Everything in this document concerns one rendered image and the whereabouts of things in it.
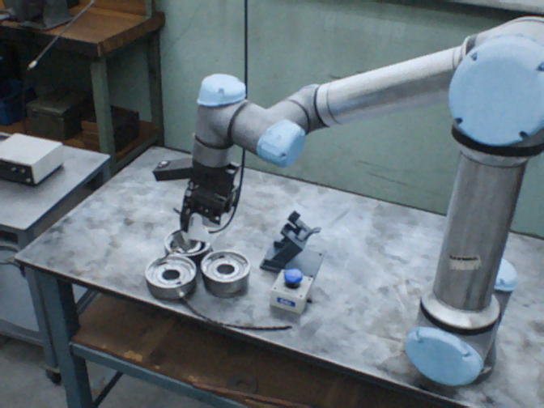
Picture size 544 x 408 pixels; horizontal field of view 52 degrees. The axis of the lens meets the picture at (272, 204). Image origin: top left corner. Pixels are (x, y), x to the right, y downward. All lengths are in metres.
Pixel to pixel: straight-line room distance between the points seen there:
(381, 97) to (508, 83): 0.28
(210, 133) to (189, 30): 1.97
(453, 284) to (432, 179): 1.97
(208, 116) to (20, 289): 1.40
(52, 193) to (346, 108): 1.10
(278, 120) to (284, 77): 1.86
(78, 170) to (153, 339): 0.69
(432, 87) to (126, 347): 0.96
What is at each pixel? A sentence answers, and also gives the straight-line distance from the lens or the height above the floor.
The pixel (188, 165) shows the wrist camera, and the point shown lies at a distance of 1.05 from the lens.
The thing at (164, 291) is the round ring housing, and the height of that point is 0.83.
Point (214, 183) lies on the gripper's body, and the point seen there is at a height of 1.08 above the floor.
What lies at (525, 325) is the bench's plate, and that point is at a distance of 1.31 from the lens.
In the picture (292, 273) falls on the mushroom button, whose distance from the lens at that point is 1.16.
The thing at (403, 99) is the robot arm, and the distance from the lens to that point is 0.91.
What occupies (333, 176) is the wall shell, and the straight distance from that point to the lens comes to 2.90.
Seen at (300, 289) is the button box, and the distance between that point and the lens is 1.17.
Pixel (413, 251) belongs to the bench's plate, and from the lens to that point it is 1.40.
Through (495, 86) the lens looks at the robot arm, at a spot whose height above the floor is 1.40.
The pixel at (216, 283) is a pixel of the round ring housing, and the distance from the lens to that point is 1.19.
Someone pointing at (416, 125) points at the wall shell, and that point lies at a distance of 2.70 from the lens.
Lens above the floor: 1.62
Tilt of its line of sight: 33 degrees down
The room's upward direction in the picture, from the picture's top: 4 degrees clockwise
